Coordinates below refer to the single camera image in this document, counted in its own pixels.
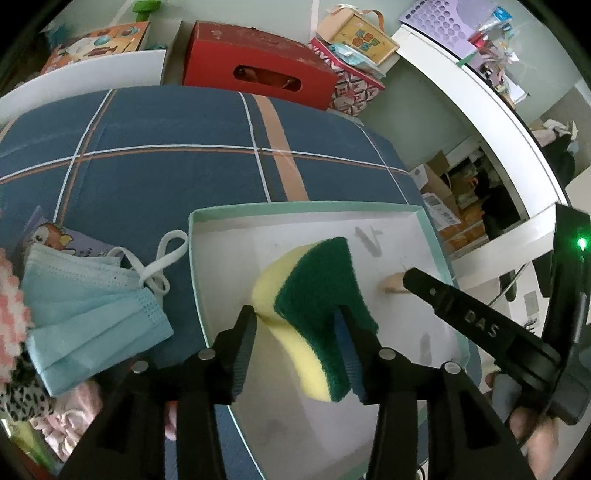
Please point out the cartoon bird card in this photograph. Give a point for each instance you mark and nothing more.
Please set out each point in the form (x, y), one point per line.
(69, 242)

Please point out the pink floral scrunchie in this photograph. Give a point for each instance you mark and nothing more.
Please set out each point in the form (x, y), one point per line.
(69, 415)

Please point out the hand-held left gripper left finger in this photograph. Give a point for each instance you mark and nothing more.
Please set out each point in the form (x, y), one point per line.
(238, 369)

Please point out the person's right hand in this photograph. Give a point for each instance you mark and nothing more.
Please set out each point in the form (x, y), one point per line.
(521, 427)

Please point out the brown cardboard box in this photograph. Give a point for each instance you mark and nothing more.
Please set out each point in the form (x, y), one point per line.
(436, 184)

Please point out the white desk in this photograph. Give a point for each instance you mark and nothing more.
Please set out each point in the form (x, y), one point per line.
(461, 92)

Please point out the leopard print scrunchie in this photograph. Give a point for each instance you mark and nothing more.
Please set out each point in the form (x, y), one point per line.
(23, 397)

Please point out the yellow and green sponge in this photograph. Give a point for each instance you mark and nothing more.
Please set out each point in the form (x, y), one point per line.
(314, 286)

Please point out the light green cloth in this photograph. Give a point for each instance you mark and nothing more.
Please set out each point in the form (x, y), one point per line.
(27, 443)

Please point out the white bed board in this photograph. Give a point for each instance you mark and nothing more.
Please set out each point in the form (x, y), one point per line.
(92, 69)

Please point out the blue plaid blanket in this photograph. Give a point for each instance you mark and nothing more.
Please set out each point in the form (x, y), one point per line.
(161, 184)

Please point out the pile of colourful desk clutter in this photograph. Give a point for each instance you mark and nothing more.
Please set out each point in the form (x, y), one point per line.
(496, 50)

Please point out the green plastic knob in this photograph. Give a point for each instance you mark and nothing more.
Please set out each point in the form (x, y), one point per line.
(147, 5)

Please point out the colourful cartoon toy box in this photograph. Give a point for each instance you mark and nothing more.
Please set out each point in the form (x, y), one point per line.
(101, 41)

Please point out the orange printed boxes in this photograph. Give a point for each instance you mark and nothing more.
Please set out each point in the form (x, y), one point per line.
(464, 228)

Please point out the red geometric patterned box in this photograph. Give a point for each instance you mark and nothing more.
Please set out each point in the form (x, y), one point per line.
(351, 87)

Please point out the pink and white knit cloth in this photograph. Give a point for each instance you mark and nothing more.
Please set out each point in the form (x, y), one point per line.
(11, 314)

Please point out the blue face mask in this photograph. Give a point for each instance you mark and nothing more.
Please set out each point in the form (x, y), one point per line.
(92, 314)

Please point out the purple perforated board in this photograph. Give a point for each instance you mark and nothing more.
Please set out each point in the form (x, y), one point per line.
(443, 23)

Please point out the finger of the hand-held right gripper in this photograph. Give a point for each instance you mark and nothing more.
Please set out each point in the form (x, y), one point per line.
(475, 318)

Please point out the mint green shallow box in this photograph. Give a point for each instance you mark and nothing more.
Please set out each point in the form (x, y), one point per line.
(231, 258)

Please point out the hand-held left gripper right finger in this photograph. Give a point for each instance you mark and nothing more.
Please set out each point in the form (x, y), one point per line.
(346, 344)

